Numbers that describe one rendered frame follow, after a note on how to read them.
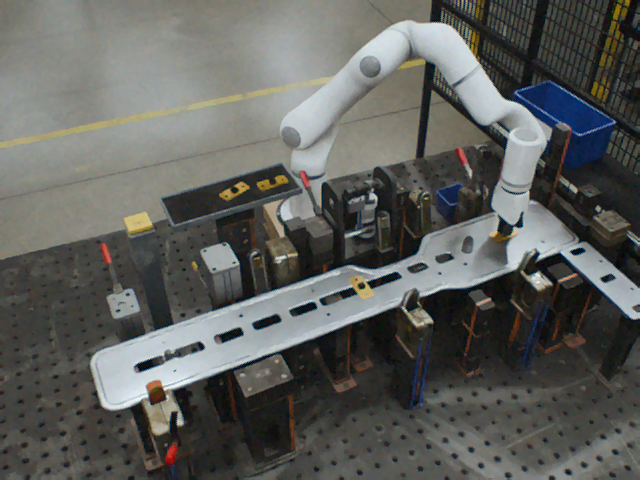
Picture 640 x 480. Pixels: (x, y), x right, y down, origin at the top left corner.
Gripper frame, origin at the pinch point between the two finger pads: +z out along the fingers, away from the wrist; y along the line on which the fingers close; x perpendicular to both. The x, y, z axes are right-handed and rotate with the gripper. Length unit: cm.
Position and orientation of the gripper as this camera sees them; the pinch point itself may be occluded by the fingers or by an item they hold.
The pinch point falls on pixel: (505, 227)
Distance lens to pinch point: 202.3
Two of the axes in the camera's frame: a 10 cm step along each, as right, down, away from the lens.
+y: 4.4, 6.0, -6.7
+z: 0.0, 7.4, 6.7
